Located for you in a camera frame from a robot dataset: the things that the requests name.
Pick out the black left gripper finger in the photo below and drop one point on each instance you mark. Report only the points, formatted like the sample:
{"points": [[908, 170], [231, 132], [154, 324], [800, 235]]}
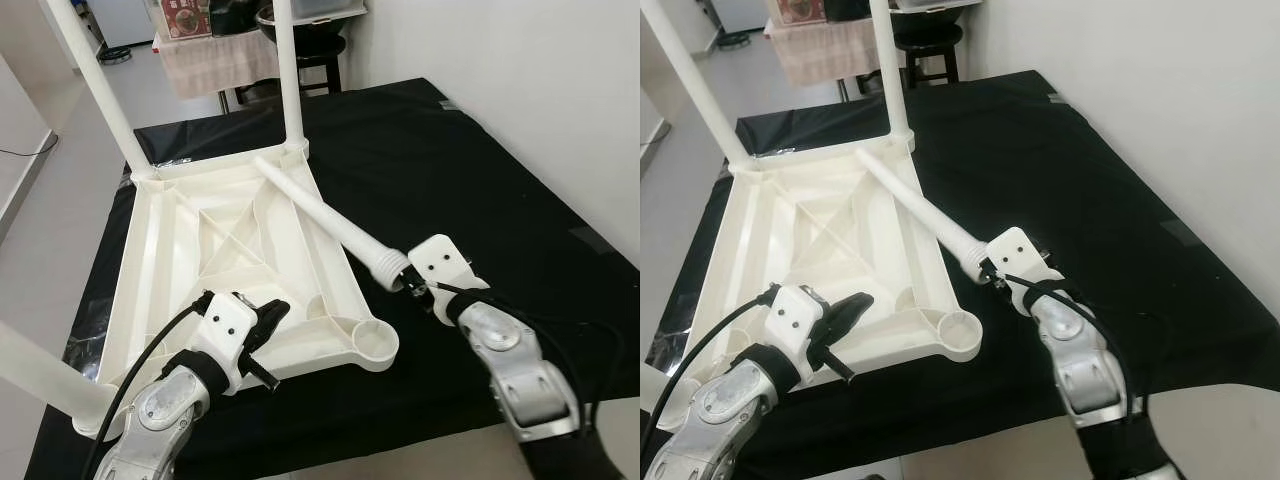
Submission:
{"points": [[263, 322], [280, 318], [835, 318], [858, 315]]}

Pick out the white plastic table top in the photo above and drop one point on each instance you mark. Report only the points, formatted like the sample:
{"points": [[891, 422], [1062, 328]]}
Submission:
{"points": [[200, 250], [780, 250]]}

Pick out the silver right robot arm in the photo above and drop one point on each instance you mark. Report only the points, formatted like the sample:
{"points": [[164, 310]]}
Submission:
{"points": [[520, 370], [1090, 370]]}

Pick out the beige striped cloth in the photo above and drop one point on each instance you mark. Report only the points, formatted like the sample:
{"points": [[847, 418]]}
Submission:
{"points": [[215, 65], [820, 50]]}

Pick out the black bag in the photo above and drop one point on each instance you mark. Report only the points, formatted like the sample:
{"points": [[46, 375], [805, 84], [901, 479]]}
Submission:
{"points": [[235, 15]]}

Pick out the red printed box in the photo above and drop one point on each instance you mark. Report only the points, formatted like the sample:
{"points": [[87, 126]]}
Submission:
{"points": [[185, 18], [800, 10]]}

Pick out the white floor appliance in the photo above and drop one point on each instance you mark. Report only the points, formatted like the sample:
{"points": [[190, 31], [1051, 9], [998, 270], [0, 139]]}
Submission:
{"points": [[120, 25], [735, 15]]}

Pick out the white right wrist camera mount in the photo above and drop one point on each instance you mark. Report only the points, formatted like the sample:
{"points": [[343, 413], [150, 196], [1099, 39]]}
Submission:
{"points": [[445, 265], [1020, 255]]}

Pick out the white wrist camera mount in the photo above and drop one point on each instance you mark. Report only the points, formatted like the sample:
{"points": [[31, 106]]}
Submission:
{"points": [[225, 325], [795, 320], [445, 265], [1020, 255]]}

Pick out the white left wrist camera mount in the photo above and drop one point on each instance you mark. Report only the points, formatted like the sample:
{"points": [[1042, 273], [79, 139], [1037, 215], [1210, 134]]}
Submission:
{"points": [[795, 320], [225, 325]]}

